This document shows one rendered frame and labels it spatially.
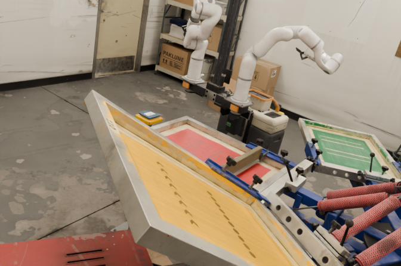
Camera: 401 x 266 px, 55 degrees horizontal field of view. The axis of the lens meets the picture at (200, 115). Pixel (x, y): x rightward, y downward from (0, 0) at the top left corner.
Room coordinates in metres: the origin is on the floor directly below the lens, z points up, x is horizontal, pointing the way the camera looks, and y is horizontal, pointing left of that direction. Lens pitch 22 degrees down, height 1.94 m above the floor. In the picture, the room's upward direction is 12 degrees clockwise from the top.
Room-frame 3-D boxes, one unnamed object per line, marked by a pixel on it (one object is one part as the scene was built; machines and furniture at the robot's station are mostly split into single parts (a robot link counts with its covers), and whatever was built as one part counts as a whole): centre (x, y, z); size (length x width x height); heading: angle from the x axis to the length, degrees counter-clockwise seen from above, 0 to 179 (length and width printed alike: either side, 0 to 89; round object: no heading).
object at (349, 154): (2.24, -1.01, 1.05); 1.08 x 0.61 x 0.23; 178
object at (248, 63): (2.47, -0.24, 1.37); 0.13 x 0.10 x 0.16; 176
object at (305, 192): (1.60, -0.56, 1.02); 0.17 x 0.06 x 0.05; 58
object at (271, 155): (2.01, -0.44, 0.98); 0.30 x 0.05 x 0.07; 58
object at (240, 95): (2.47, -0.24, 1.21); 0.16 x 0.13 x 0.15; 142
